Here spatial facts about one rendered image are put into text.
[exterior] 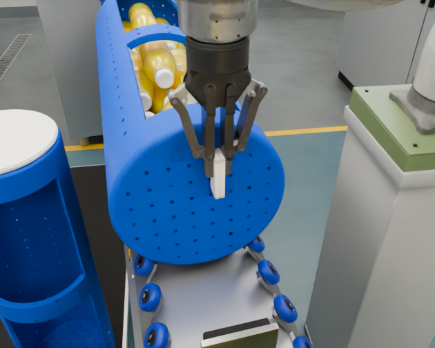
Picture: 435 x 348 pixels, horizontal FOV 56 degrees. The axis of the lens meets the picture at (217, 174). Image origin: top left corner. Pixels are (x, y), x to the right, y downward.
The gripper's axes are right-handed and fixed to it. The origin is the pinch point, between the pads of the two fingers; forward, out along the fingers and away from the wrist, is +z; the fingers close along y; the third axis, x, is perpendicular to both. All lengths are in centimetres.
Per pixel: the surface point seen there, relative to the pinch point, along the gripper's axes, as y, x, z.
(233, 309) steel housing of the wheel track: 1.0, -6.7, 23.4
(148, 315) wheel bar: -12.9, -4.5, 23.0
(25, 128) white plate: -34, 45, 12
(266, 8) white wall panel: 194, 486, 112
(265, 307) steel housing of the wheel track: 6.3, -7.7, 23.4
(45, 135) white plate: -29, 40, 12
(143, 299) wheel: -13.2, -3.5, 20.0
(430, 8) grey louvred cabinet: 166, 158, 28
